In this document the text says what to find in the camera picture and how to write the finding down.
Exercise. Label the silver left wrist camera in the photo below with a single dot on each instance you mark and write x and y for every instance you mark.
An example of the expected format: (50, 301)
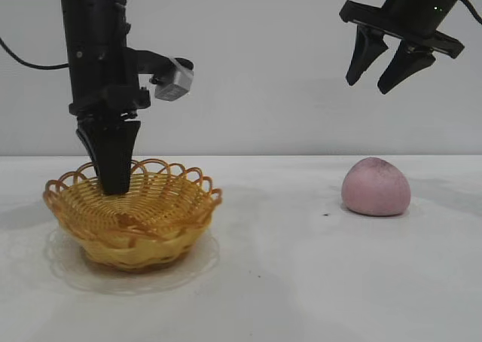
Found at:
(173, 86)

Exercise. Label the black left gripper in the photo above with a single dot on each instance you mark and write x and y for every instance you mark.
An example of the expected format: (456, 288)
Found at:
(98, 48)

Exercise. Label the pink peach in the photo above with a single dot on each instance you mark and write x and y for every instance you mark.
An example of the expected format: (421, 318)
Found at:
(376, 189)

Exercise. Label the yellow woven plastic basket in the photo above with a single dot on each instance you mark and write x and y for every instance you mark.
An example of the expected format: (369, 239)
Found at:
(150, 244)

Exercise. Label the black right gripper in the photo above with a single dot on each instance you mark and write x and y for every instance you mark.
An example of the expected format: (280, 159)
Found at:
(414, 10)

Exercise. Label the black left wrist camera bracket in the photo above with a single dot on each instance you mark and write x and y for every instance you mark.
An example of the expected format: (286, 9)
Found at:
(150, 60)

